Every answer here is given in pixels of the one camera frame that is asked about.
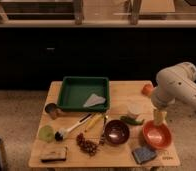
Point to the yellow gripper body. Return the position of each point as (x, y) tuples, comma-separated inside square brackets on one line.
[(159, 116)]

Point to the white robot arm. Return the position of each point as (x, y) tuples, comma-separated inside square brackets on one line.
[(175, 82)]

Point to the green plastic tray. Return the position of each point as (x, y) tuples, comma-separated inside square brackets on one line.
[(76, 90)]

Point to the orange red bowl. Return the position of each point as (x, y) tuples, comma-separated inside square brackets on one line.
[(158, 137)]

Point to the white small cup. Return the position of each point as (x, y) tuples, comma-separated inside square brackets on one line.
[(134, 110)]

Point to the green chili pepper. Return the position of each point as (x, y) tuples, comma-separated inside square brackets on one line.
[(131, 121)]

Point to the orange fruit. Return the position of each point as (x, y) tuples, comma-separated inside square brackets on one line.
[(147, 90)]

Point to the wooden table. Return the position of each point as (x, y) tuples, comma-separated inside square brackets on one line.
[(110, 156)]

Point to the blue sponge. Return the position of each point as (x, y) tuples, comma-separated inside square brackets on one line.
[(144, 154)]

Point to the dark purple bowl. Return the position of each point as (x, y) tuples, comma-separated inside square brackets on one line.
[(116, 132)]

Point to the white cloth piece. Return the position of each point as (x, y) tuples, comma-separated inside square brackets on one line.
[(94, 100)]

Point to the dark metal cup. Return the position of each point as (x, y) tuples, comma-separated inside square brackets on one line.
[(52, 110)]

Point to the dark handled utensil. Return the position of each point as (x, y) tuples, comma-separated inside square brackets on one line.
[(102, 137)]

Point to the yellow handled peeler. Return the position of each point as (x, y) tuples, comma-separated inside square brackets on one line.
[(95, 119)]

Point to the white handled dish brush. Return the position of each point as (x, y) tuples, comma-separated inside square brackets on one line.
[(62, 133)]

